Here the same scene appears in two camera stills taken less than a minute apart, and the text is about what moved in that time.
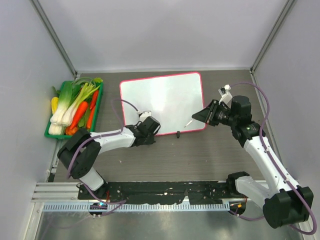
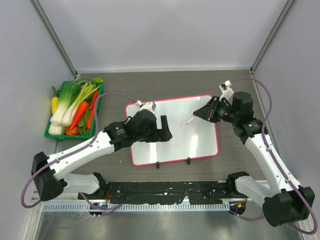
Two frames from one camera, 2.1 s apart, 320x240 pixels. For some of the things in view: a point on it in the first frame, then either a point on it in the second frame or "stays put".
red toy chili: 93,104 stays put
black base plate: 147,192 stays put
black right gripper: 208,115 stays put
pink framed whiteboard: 172,100 to 193,137
